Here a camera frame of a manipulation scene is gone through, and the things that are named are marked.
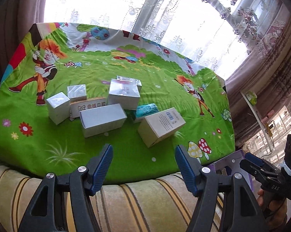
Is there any striped beige sofa cushion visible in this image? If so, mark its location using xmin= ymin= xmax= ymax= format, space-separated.
xmin=0 ymin=165 xmax=226 ymax=232

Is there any white patterned flat box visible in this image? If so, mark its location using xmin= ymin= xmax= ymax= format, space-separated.
xmin=116 ymin=75 xmax=142 ymax=92

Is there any small silver-white box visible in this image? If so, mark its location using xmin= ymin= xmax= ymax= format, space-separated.
xmin=67 ymin=84 xmax=87 ymax=102

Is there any orange dental logo box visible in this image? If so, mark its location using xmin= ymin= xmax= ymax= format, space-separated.
xmin=70 ymin=97 xmax=107 ymax=121

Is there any cartoon green tablecloth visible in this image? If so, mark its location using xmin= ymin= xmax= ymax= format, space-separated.
xmin=0 ymin=23 xmax=235 ymax=184

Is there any white wall shelf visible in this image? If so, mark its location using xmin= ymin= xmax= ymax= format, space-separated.
xmin=240 ymin=91 xmax=274 ymax=153

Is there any large white pink box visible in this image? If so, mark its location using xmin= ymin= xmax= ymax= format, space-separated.
xmin=107 ymin=78 xmax=140 ymax=111

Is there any white lace curtain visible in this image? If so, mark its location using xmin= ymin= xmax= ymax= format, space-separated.
xmin=44 ymin=0 xmax=283 ymax=79

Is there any teal tissue pack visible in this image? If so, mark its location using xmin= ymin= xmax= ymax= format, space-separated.
xmin=132 ymin=103 xmax=159 ymax=123

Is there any mauve patterned curtain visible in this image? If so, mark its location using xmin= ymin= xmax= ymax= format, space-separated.
xmin=226 ymin=5 xmax=291 ymax=147

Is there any cream barcode box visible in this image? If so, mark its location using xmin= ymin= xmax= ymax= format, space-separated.
xmin=137 ymin=107 xmax=186 ymax=148

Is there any long grey-white box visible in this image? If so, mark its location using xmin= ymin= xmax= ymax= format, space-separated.
xmin=80 ymin=104 xmax=127 ymax=138

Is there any purple storage box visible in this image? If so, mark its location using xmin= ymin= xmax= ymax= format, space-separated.
xmin=207 ymin=150 xmax=254 ymax=191

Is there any right hand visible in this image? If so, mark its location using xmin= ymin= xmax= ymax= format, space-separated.
xmin=267 ymin=200 xmax=287 ymax=231

